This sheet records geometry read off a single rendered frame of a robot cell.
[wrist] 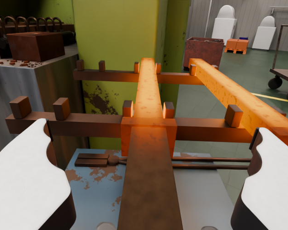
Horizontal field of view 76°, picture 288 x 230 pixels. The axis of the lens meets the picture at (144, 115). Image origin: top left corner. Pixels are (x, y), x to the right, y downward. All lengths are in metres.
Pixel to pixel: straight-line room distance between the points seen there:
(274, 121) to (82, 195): 0.39
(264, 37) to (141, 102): 9.42
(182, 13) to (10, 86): 0.79
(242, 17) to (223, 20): 1.10
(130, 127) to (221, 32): 9.49
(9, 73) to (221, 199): 0.58
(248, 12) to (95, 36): 9.90
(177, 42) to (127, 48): 0.46
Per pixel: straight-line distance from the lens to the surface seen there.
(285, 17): 10.33
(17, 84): 0.57
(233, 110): 0.22
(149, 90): 0.24
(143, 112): 0.18
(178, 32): 1.03
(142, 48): 0.60
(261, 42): 9.60
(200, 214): 0.45
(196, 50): 4.26
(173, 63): 1.05
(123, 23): 0.61
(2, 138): 0.71
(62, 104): 0.22
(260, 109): 0.24
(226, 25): 9.58
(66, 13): 1.07
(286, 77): 3.50
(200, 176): 0.52
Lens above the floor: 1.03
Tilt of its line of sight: 28 degrees down
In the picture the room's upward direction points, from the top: 2 degrees clockwise
